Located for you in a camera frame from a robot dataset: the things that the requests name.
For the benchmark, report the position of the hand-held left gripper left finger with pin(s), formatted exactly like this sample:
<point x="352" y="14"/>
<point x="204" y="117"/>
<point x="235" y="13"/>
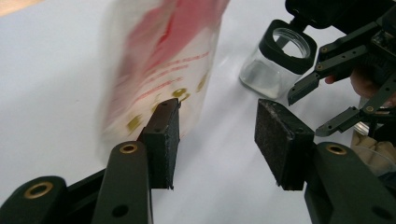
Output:
<point x="162" y="155"/>

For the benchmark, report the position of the white table sheet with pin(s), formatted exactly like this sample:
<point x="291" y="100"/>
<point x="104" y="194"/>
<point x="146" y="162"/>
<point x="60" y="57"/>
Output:
<point x="46" y="93"/>

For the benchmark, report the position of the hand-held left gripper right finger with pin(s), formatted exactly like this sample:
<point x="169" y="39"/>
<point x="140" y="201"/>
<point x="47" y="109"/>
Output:
<point x="280" y="146"/>

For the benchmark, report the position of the glass jar with black lid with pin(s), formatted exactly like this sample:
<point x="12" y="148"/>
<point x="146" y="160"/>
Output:
<point x="267" y="74"/>

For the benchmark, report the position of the clear tub with beige contents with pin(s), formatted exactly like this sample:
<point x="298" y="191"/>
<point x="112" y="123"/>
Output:
<point x="373" y="149"/>

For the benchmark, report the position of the white bag with red label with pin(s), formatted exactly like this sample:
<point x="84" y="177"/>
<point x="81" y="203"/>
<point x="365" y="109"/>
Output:
<point x="174" y="62"/>

